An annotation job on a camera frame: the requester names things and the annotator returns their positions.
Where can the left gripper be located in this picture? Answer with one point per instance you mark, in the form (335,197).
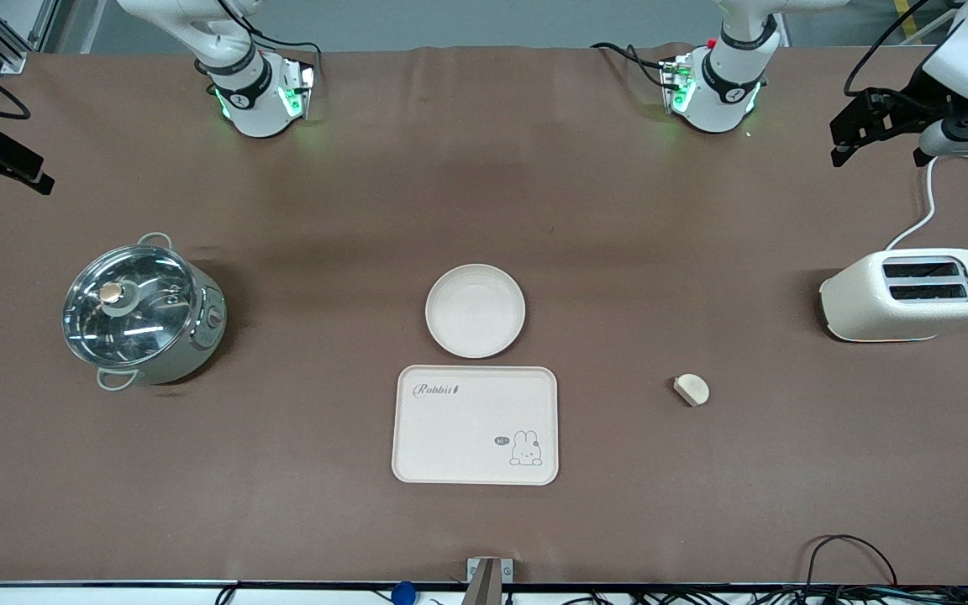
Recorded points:
(907,105)

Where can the small pale bun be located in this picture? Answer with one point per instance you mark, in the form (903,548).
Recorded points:
(692,390)

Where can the round cream plate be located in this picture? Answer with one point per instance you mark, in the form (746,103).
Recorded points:
(475,311)

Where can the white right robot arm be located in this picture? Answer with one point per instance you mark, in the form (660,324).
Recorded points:
(253,101)

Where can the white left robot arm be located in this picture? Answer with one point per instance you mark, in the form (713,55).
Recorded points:
(719,101)

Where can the cream rabbit print tray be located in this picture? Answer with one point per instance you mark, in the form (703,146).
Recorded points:
(459,437)

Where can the glass pot lid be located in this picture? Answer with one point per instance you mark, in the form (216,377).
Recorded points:
(131,307)

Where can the cream two-slot toaster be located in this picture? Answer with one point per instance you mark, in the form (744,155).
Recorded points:
(887,315)

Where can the pale green electric pot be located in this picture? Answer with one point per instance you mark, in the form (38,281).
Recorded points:
(198,344)

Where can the brown table mat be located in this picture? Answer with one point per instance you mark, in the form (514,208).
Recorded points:
(282,470)

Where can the blue round knob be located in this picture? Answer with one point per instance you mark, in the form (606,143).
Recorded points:
(402,594)

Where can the aluminium frame profile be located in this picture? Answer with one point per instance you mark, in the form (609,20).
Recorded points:
(9,55)
(938,18)

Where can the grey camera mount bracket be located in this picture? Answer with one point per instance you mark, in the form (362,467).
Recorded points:
(488,580)

